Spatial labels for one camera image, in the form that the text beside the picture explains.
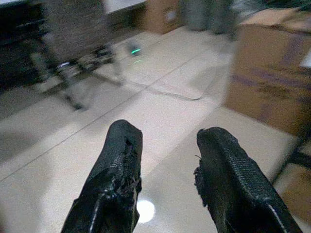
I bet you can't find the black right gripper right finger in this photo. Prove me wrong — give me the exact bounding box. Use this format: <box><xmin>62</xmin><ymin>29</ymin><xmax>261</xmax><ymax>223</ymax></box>
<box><xmin>193</xmin><ymin>126</ymin><xmax>303</xmax><ymax>233</ymax></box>

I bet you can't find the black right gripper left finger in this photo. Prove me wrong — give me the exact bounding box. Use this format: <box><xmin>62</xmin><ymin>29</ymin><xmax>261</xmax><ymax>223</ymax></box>
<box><xmin>60</xmin><ymin>119</ymin><xmax>143</xmax><ymax>233</ymax></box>

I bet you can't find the black wheeled chair base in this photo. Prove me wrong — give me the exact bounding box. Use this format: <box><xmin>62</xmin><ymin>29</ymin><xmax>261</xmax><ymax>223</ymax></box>
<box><xmin>38</xmin><ymin>43</ymin><xmax>124</xmax><ymax>111</ymax></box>

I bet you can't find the large brown cardboard box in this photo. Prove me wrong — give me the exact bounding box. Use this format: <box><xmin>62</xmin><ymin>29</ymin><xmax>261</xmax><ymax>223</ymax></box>
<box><xmin>223</xmin><ymin>7</ymin><xmax>311</xmax><ymax>139</ymax></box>

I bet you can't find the device with green light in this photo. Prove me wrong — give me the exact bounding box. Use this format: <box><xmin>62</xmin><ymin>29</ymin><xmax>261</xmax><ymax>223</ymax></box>
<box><xmin>126</xmin><ymin>41</ymin><xmax>143</xmax><ymax>58</ymax></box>

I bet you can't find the grey cylindrical bin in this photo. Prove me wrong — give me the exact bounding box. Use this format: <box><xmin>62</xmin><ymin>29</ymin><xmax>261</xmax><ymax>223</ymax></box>
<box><xmin>179</xmin><ymin>0</ymin><xmax>238</xmax><ymax>36</ymax></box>

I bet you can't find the small brown cardboard box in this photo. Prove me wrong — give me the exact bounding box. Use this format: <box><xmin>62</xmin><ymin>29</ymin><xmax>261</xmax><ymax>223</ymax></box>
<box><xmin>143</xmin><ymin>0</ymin><xmax>185</xmax><ymax>34</ymax></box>

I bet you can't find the grey floor cable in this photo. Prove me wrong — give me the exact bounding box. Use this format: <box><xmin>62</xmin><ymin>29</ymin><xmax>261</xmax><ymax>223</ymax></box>
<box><xmin>89</xmin><ymin>72</ymin><xmax>204</xmax><ymax>101</ymax></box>

